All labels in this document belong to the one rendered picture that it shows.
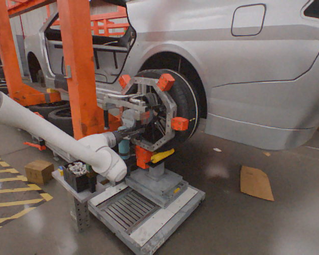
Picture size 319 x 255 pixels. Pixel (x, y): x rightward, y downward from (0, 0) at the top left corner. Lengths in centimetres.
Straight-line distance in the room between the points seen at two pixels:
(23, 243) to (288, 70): 201
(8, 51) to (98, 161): 278
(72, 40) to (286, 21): 130
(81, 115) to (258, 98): 127
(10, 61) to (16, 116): 273
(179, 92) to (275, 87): 55
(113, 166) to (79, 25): 109
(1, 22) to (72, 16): 193
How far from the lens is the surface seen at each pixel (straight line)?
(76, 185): 130
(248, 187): 231
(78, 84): 159
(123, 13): 985
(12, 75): 343
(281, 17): 128
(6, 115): 69
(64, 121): 268
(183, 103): 130
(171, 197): 170
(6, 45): 342
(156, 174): 176
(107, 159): 84
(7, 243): 186
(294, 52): 125
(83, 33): 162
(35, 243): 177
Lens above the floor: 125
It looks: 21 degrees down
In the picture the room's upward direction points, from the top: 2 degrees clockwise
